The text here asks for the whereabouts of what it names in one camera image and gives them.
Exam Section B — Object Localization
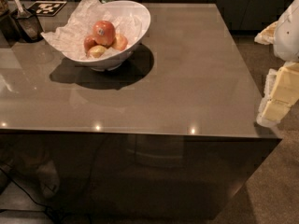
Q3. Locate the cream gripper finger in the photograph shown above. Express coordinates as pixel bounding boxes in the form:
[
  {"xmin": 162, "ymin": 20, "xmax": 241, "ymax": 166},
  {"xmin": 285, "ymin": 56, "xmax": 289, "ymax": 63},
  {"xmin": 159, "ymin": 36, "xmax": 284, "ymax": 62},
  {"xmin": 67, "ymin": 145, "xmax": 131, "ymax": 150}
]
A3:
[{"xmin": 254, "ymin": 21, "xmax": 278, "ymax": 45}]

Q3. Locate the white bowl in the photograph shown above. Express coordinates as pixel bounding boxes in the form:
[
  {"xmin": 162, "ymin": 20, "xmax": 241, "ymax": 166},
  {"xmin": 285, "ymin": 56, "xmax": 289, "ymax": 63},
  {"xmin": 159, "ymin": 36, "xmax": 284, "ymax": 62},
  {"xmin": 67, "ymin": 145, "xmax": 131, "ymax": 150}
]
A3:
[{"xmin": 60, "ymin": 0, "xmax": 150, "ymax": 71}]

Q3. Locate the black fiducial marker card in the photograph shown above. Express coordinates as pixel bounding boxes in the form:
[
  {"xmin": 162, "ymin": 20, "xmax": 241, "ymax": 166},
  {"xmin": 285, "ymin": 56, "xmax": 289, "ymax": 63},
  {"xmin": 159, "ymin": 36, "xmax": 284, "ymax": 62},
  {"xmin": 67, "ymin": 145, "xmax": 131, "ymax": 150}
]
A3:
[{"xmin": 29, "ymin": 1, "xmax": 66, "ymax": 17}]

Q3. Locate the black floor cable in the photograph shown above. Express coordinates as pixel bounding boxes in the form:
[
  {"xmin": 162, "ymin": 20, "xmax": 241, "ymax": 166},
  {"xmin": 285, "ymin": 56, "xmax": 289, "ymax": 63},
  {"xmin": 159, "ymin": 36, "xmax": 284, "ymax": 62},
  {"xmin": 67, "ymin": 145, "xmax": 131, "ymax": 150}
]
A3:
[{"xmin": 0, "ymin": 166, "xmax": 60, "ymax": 224}]

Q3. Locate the red-yellow apple right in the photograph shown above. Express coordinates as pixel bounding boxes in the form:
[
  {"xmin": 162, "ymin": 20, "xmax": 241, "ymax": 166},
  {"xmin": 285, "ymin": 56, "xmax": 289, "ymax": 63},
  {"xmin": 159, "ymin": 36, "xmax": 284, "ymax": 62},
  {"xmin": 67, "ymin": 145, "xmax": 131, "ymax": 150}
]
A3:
[{"xmin": 111, "ymin": 33, "xmax": 128, "ymax": 51}]

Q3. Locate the dark container with scoop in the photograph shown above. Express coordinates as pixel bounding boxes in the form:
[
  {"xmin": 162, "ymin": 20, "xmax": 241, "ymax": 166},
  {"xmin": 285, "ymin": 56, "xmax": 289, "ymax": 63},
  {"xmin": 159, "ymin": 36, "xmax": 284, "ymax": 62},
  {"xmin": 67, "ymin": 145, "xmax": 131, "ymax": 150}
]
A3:
[{"xmin": 0, "ymin": 9, "xmax": 43, "ymax": 43}]

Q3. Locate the large red apple with sticker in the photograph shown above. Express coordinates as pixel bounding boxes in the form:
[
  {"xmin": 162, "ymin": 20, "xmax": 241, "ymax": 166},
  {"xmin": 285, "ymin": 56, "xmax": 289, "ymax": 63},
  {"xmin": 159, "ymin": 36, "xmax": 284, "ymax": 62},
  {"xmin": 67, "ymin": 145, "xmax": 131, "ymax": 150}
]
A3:
[{"xmin": 93, "ymin": 21, "xmax": 116, "ymax": 47}]

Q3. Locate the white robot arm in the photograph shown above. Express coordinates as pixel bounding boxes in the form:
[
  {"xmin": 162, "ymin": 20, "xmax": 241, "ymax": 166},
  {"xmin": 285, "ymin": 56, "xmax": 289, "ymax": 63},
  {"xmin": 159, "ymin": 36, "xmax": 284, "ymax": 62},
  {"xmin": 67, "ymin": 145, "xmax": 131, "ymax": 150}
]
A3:
[{"xmin": 254, "ymin": 0, "xmax": 299, "ymax": 127}]

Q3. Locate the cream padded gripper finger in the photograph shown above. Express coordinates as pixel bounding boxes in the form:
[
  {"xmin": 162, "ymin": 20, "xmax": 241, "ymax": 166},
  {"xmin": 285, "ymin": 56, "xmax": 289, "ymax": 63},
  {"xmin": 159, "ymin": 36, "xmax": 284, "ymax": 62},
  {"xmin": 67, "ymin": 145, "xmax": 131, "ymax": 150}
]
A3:
[{"xmin": 256, "ymin": 62, "xmax": 299, "ymax": 127}]

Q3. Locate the white-handled scoop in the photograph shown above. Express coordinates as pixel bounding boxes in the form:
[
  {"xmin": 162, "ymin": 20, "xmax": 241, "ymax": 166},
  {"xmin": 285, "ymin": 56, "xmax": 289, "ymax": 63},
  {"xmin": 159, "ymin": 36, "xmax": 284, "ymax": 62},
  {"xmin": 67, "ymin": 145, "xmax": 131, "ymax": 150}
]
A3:
[{"xmin": 13, "ymin": 0, "xmax": 31, "ymax": 19}]

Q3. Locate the white crumpled paper liner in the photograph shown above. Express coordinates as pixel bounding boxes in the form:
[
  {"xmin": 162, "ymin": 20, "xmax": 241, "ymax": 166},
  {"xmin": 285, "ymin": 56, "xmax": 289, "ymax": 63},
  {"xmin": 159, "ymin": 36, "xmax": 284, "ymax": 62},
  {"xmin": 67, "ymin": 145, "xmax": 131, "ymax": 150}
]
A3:
[{"xmin": 42, "ymin": 0, "xmax": 150, "ymax": 64}]

